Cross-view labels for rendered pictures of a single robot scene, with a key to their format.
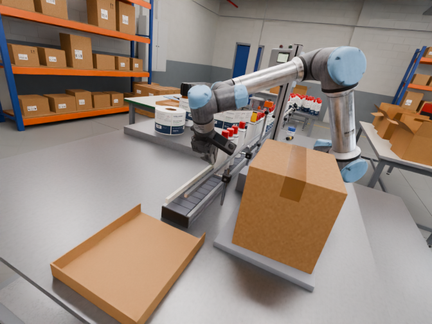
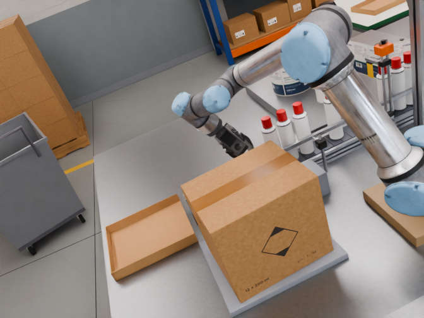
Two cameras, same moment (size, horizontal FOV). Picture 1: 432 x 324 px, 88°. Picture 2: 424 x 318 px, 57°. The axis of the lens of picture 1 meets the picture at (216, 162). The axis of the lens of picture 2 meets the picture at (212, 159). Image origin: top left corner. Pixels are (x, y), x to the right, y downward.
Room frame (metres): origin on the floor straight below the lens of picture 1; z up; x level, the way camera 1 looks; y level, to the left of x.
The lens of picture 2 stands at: (0.19, -0.96, 1.73)
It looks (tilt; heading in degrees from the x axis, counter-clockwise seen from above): 32 degrees down; 62
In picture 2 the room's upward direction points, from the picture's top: 21 degrees counter-clockwise
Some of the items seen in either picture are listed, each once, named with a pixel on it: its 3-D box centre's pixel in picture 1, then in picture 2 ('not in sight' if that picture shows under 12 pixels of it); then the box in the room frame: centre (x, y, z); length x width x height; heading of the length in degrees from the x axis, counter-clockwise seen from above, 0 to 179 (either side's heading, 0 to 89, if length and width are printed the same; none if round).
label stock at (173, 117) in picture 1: (170, 119); (290, 72); (1.47, 0.35, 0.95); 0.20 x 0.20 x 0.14
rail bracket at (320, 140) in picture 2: (243, 161); (319, 151); (1.05, -0.14, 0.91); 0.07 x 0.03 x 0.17; 69
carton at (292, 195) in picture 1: (285, 196); (256, 217); (0.64, -0.25, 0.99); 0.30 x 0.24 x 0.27; 163
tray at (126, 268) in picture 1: (138, 251); (148, 233); (0.45, 0.17, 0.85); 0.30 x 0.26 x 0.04; 159
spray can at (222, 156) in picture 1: (222, 152); (272, 142); (0.95, -0.02, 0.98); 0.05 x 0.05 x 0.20
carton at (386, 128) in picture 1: (397, 125); not in sight; (2.95, -2.22, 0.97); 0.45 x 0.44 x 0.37; 69
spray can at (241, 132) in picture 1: (239, 139); (332, 113); (1.18, -0.11, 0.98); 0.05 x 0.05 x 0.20
